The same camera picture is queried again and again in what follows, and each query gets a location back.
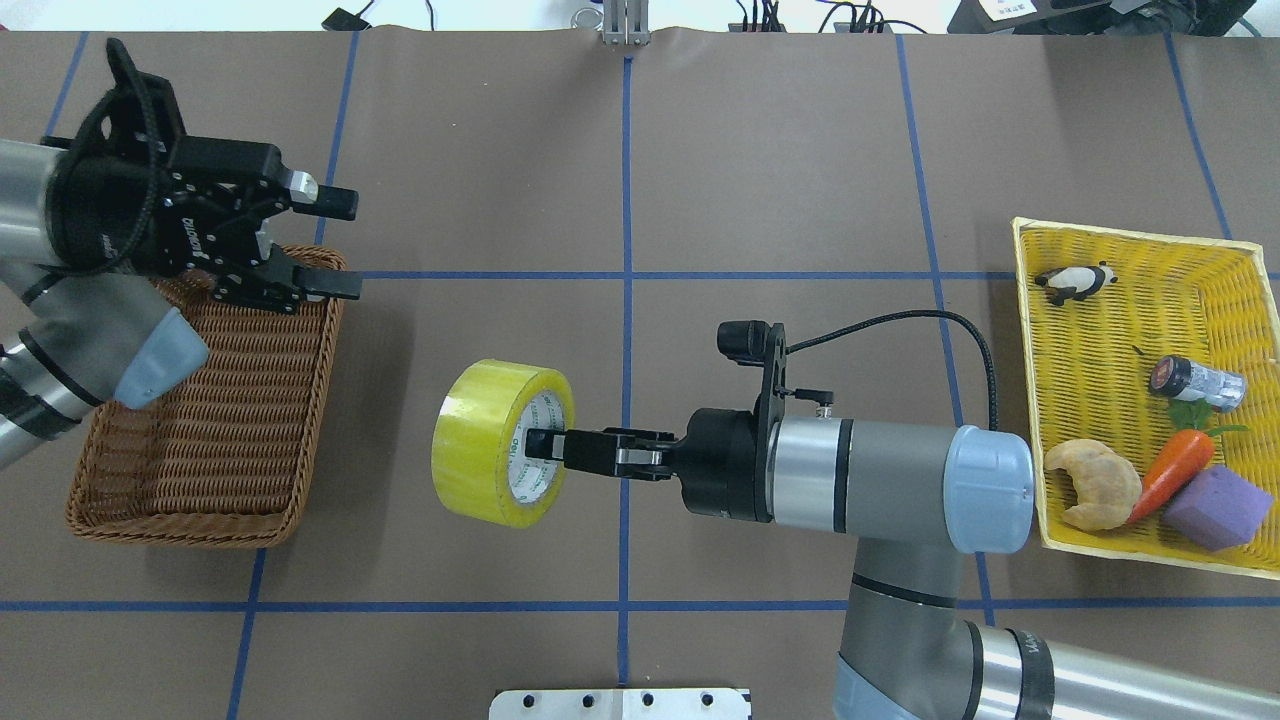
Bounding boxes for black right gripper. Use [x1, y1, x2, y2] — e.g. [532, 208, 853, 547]
[520, 407, 773, 523]

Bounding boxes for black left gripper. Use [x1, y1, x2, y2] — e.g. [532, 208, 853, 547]
[46, 38, 362, 313]

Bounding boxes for yellow tape roll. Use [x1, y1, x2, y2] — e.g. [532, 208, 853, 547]
[431, 359, 576, 529]

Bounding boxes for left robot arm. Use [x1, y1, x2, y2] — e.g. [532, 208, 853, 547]
[1, 38, 362, 466]

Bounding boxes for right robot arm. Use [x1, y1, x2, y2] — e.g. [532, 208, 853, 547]
[512, 409, 1277, 719]

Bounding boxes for brown wicker basket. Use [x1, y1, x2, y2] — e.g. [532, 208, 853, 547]
[65, 272, 346, 548]

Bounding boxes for small black device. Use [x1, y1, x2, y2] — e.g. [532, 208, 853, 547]
[321, 6, 371, 32]

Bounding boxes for panda figurine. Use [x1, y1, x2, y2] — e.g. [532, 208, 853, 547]
[1033, 261, 1119, 307]

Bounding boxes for croissant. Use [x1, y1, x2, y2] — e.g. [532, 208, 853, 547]
[1044, 439, 1142, 532]

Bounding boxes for toy carrot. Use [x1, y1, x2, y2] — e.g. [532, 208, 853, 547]
[1125, 398, 1249, 525]

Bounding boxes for purple sponge block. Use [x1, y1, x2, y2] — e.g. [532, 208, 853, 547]
[1162, 465, 1275, 552]

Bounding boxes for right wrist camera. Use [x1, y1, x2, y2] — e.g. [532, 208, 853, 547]
[716, 320, 835, 428]

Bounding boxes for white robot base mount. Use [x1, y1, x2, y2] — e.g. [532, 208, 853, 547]
[488, 687, 754, 719]

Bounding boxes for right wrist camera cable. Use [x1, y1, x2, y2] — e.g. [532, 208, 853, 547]
[786, 310, 1001, 433]

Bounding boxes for aluminium frame post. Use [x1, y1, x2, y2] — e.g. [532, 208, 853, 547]
[570, 0, 652, 47]

